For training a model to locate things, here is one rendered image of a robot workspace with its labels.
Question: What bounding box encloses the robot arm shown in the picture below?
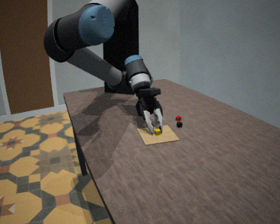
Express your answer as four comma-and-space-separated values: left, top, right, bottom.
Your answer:
43, 0, 153, 91

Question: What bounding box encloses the black die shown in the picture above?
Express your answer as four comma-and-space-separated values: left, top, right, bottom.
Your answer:
177, 122, 183, 128

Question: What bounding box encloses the tan mat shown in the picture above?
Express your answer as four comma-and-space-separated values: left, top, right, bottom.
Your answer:
137, 125, 180, 146

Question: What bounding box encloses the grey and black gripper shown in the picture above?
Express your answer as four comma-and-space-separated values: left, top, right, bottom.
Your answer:
135, 83, 163, 134

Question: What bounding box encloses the yellow die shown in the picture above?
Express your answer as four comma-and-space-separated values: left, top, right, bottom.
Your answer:
154, 129, 161, 136

